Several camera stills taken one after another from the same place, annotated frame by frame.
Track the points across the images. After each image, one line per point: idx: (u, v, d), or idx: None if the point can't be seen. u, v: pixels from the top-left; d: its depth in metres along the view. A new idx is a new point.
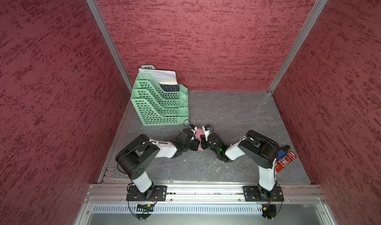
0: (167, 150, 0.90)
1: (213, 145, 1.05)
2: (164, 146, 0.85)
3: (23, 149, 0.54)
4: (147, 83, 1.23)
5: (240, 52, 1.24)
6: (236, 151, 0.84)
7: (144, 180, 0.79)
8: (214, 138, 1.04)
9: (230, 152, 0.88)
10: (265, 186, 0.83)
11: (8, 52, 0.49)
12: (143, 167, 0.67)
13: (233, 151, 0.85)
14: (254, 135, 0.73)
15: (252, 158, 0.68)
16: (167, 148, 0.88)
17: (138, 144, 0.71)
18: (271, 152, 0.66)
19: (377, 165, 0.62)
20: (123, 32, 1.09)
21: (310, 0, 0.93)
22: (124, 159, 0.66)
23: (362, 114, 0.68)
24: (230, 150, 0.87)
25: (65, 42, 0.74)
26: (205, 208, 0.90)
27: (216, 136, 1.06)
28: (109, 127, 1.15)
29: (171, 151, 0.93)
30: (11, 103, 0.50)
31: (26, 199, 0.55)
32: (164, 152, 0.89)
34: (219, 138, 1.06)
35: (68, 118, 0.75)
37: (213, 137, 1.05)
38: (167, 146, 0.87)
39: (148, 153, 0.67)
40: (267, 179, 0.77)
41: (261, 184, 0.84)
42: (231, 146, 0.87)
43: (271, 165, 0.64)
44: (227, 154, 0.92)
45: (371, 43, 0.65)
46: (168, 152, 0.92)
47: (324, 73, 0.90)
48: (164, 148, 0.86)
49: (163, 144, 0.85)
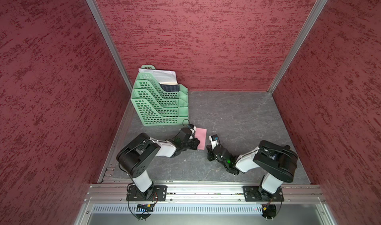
0: (167, 149, 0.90)
1: (220, 159, 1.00)
2: (164, 144, 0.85)
3: (23, 149, 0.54)
4: (146, 83, 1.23)
5: (240, 52, 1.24)
6: (248, 164, 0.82)
7: (144, 180, 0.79)
8: (221, 152, 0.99)
9: (240, 164, 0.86)
10: (268, 188, 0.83)
11: (8, 52, 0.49)
12: (144, 165, 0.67)
13: (244, 163, 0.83)
14: (269, 147, 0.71)
15: (271, 172, 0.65)
16: (165, 147, 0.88)
17: (138, 142, 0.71)
18: (291, 164, 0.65)
19: (378, 165, 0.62)
20: (123, 32, 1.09)
21: (310, 0, 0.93)
22: (125, 157, 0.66)
23: (362, 114, 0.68)
24: (241, 162, 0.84)
25: (65, 42, 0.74)
26: (205, 208, 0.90)
27: (222, 149, 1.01)
28: (109, 127, 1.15)
29: (171, 150, 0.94)
30: (11, 103, 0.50)
31: (26, 200, 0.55)
32: (164, 150, 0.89)
34: (225, 150, 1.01)
35: (68, 118, 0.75)
37: (219, 150, 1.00)
38: (167, 146, 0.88)
39: (149, 152, 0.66)
40: (275, 184, 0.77)
41: (263, 187, 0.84)
42: (242, 157, 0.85)
43: (292, 178, 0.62)
44: (238, 167, 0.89)
45: (371, 43, 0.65)
46: (167, 151, 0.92)
47: (324, 73, 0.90)
48: (164, 147, 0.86)
49: (162, 142, 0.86)
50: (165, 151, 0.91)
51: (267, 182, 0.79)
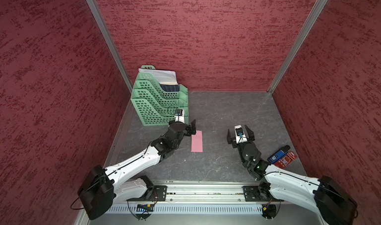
0: (144, 164, 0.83)
1: (250, 160, 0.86)
2: (134, 166, 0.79)
3: (23, 149, 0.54)
4: (146, 83, 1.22)
5: (240, 52, 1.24)
6: (288, 184, 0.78)
7: (134, 190, 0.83)
8: (255, 154, 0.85)
9: (278, 178, 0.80)
10: (276, 194, 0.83)
11: (8, 52, 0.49)
12: (103, 205, 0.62)
13: (283, 180, 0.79)
14: (334, 187, 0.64)
15: (327, 214, 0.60)
16: (140, 164, 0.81)
17: (96, 177, 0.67)
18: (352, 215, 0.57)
19: (378, 165, 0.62)
20: (124, 32, 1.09)
21: (310, 0, 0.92)
22: (87, 194, 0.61)
23: (362, 114, 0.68)
24: (282, 178, 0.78)
25: (65, 42, 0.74)
26: (205, 208, 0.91)
27: (256, 150, 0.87)
28: (108, 127, 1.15)
29: (151, 162, 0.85)
30: (11, 103, 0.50)
31: (26, 200, 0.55)
32: (141, 167, 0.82)
34: (259, 153, 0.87)
35: (68, 118, 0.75)
37: (253, 152, 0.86)
38: (142, 162, 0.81)
39: (101, 195, 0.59)
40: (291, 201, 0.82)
41: (271, 190, 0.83)
42: (287, 176, 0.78)
43: None
44: (269, 175, 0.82)
45: (371, 43, 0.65)
46: (145, 166, 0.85)
47: (324, 73, 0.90)
48: (136, 167, 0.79)
49: (132, 165, 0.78)
50: (143, 168, 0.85)
51: (287, 194, 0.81)
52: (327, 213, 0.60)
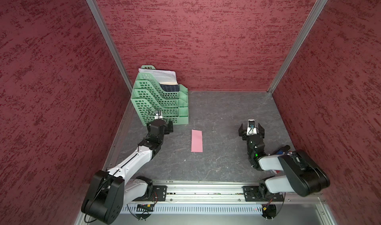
0: (141, 161, 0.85)
1: (252, 147, 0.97)
2: (133, 163, 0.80)
3: (22, 149, 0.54)
4: (146, 83, 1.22)
5: (240, 52, 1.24)
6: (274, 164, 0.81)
7: (137, 188, 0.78)
8: (258, 142, 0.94)
9: (265, 160, 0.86)
10: (270, 186, 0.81)
11: (8, 52, 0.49)
12: (118, 204, 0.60)
13: (269, 161, 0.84)
14: (305, 158, 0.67)
15: (290, 178, 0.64)
16: (137, 161, 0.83)
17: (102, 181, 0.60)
18: (317, 185, 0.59)
19: (378, 165, 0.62)
20: (124, 32, 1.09)
21: (310, 0, 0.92)
22: (95, 205, 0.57)
23: (362, 114, 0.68)
24: (267, 158, 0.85)
25: (65, 42, 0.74)
26: (205, 208, 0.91)
27: (260, 141, 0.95)
28: (108, 127, 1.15)
29: (146, 158, 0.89)
30: (11, 103, 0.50)
31: (26, 200, 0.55)
32: (139, 164, 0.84)
34: (262, 144, 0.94)
35: (68, 118, 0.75)
37: (257, 140, 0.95)
38: (139, 158, 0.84)
39: (115, 195, 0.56)
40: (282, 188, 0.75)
41: (266, 182, 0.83)
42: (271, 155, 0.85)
43: (307, 192, 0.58)
44: (261, 161, 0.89)
45: (371, 43, 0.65)
46: (142, 163, 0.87)
47: (325, 73, 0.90)
48: (135, 165, 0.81)
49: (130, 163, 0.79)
50: (140, 165, 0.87)
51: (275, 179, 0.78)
52: (290, 175, 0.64)
